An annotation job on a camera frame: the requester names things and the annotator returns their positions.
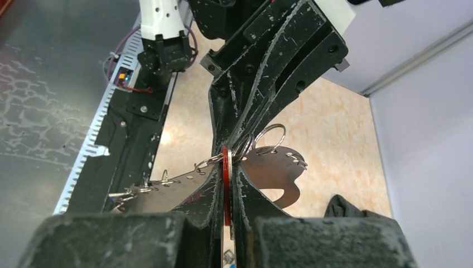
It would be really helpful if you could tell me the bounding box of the dark grey folded cloth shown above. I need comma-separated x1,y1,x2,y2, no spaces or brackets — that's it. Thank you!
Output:
324,194,388,219

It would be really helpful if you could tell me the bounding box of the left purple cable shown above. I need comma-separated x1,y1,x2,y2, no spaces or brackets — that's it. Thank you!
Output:
103,22,199,84

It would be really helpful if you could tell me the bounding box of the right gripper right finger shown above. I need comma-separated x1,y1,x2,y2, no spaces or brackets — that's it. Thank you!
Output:
231,164,417,267

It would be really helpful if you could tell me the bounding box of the metal key holder plate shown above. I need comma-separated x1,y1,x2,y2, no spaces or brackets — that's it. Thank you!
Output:
108,123,307,213

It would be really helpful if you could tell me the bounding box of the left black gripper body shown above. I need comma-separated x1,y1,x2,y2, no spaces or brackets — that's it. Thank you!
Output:
189,1,288,76

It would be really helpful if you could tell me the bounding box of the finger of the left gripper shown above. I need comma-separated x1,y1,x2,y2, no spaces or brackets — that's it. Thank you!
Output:
207,37,281,155
240,1,348,140

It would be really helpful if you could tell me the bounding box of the red key tag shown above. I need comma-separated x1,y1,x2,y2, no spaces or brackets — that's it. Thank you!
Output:
222,146,233,226

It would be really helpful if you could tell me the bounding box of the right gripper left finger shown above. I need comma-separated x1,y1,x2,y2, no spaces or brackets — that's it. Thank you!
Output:
18,165,223,267

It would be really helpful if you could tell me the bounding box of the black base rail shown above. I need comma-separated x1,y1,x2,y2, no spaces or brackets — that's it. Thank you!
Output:
54,28,178,215

